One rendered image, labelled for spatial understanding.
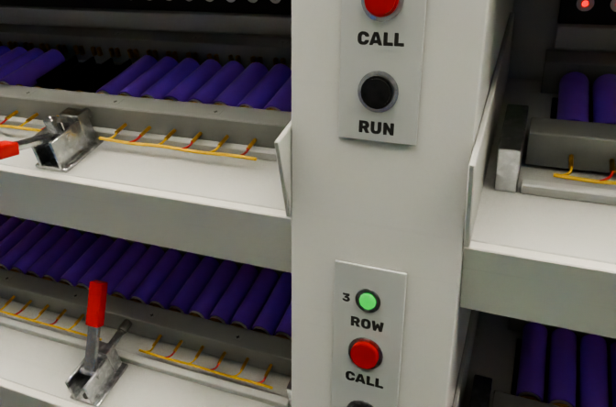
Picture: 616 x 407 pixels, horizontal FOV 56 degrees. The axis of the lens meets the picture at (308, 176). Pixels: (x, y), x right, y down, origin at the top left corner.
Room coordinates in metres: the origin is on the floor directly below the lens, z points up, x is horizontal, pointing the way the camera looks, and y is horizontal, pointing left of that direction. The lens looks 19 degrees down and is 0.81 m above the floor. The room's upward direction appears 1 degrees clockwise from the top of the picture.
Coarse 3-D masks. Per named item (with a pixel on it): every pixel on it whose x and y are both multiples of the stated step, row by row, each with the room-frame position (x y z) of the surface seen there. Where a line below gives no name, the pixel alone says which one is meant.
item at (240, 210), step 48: (288, 144) 0.29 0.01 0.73; (0, 192) 0.39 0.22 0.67; (48, 192) 0.37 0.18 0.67; (96, 192) 0.35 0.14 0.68; (144, 192) 0.34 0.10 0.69; (192, 192) 0.33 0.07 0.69; (240, 192) 0.33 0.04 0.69; (288, 192) 0.29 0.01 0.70; (144, 240) 0.35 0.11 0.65; (192, 240) 0.33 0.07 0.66; (240, 240) 0.32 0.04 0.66; (288, 240) 0.30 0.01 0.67
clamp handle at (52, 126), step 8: (48, 120) 0.37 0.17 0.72; (48, 128) 0.38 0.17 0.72; (56, 128) 0.37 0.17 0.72; (40, 136) 0.37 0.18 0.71; (48, 136) 0.37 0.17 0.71; (56, 136) 0.37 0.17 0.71; (0, 144) 0.34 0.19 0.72; (8, 144) 0.34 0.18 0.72; (16, 144) 0.34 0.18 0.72; (24, 144) 0.35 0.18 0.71; (32, 144) 0.35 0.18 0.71; (40, 144) 0.36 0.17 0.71; (0, 152) 0.33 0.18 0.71; (8, 152) 0.34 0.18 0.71; (16, 152) 0.34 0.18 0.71
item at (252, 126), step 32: (0, 96) 0.44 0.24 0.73; (32, 96) 0.43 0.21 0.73; (64, 96) 0.42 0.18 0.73; (96, 96) 0.42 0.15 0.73; (128, 96) 0.41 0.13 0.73; (32, 128) 0.41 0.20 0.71; (128, 128) 0.40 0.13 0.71; (160, 128) 0.39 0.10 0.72; (192, 128) 0.38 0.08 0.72; (224, 128) 0.37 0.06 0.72; (256, 128) 0.36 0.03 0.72
